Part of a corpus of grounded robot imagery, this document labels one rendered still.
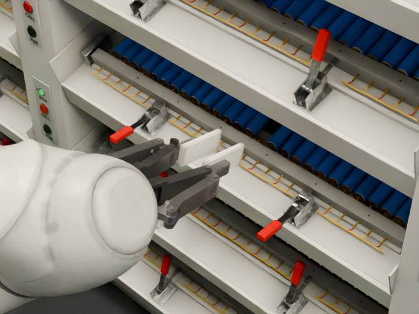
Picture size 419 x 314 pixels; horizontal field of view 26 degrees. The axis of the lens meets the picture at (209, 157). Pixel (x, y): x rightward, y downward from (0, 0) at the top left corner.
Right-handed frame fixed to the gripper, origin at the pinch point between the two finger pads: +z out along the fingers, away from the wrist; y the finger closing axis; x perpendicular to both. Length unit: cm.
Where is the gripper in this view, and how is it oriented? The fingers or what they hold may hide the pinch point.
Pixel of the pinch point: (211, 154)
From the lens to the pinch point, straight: 111.2
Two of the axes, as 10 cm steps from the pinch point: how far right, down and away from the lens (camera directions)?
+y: -7.3, -4.7, 5.0
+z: 6.7, -3.1, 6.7
